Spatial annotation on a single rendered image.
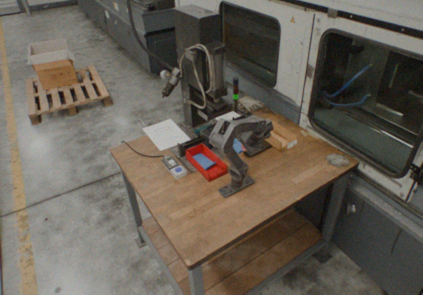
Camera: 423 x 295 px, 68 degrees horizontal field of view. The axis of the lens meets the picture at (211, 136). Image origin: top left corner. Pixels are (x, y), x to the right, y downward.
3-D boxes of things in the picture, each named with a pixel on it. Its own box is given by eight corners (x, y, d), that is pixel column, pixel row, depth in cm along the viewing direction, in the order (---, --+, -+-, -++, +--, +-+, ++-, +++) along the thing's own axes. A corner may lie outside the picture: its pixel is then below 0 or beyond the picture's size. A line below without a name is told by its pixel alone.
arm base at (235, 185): (216, 179, 159) (225, 187, 154) (247, 163, 168) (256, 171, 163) (217, 190, 163) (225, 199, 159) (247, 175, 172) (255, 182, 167)
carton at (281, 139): (281, 153, 188) (282, 142, 183) (253, 134, 205) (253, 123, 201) (296, 145, 193) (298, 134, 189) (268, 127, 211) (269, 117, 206)
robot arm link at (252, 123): (255, 113, 158) (213, 119, 136) (269, 119, 153) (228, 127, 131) (249, 135, 163) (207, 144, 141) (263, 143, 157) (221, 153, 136)
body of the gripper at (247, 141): (248, 134, 171) (254, 127, 164) (259, 150, 168) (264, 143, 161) (239, 138, 168) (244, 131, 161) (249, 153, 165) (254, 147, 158)
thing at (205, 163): (207, 171, 175) (207, 167, 174) (190, 158, 185) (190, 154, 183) (216, 165, 179) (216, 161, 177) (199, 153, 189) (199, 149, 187)
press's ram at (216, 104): (208, 126, 181) (206, 78, 164) (186, 107, 199) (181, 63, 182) (233, 116, 189) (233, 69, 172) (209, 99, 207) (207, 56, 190)
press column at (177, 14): (192, 129, 211) (181, 12, 168) (183, 121, 219) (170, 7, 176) (209, 122, 217) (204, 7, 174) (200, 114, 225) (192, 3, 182)
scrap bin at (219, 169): (209, 182, 169) (208, 173, 165) (186, 158, 186) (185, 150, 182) (227, 173, 174) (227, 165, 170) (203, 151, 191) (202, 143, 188)
